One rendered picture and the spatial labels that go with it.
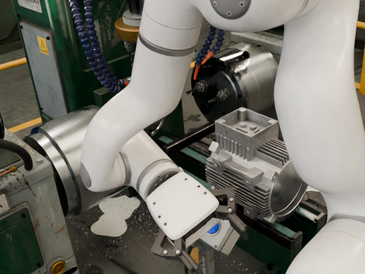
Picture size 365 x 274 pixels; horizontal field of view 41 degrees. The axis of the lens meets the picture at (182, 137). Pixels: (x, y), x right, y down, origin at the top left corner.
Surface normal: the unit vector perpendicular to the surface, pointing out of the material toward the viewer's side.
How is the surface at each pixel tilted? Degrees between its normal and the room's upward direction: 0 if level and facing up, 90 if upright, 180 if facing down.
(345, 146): 75
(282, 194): 28
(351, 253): 12
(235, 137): 90
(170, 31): 99
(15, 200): 90
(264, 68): 54
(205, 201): 23
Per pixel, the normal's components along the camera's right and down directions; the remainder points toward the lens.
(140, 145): 0.02, -0.76
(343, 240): -0.12, -0.91
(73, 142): 0.33, -0.51
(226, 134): -0.74, 0.39
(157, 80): -0.11, 0.63
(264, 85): 0.61, 0.07
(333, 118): 0.11, 0.21
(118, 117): -0.37, -0.39
